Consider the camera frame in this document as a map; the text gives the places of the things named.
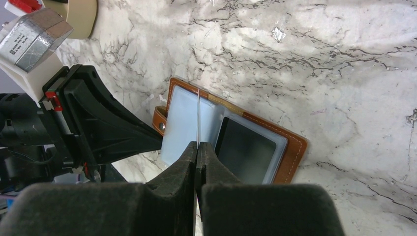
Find brown leather card holder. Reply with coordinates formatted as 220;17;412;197
152;78;308;184

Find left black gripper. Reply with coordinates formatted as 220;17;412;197
0;65;162;189

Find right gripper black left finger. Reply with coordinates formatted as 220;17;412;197
0;142;197;236

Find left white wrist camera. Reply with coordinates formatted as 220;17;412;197
0;8;73;102

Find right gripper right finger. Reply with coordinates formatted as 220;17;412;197
196;142;344;236

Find tan oval tray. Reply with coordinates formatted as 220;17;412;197
42;0;98;40

